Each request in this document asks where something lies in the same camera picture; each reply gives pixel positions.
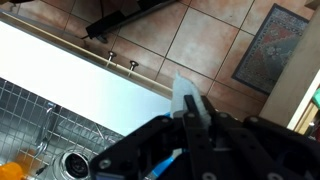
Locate orange object in sink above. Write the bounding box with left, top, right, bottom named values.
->
left=0, top=161, right=25, bottom=180

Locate green sponge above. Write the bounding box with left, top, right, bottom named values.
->
left=312, top=87, right=320, bottom=110

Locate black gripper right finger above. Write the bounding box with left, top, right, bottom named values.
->
left=199, top=95, right=320, bottom=180

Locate round metal cabinet knob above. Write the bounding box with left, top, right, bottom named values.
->
left=128, top=59, right=140, bottom=72
left=106, top=50, right=118, bottom=64

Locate black metal base bar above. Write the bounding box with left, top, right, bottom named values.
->
left=85, top=0, right=178, bottom=43

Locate blue plastic bowl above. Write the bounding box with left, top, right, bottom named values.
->
left=146, top=112, right=183, bottom=180

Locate patterned floor rug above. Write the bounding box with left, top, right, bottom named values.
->
left=231, top=3, right=310, bottom=96

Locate metal spoon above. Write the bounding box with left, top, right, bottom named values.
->
left=33, top=102, right=58, bottom=158

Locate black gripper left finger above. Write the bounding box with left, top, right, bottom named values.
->
left=89, top=94, right=228, bottom=180

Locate stainless steel sink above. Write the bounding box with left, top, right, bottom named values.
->
left=0, top=77, right=174, bottom=180

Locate wire sink grid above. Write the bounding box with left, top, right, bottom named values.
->
left=0, top=78, right=125, bottom=180

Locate white cloth piece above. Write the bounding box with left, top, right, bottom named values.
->
left=170, top=70, right=213, bottom=128

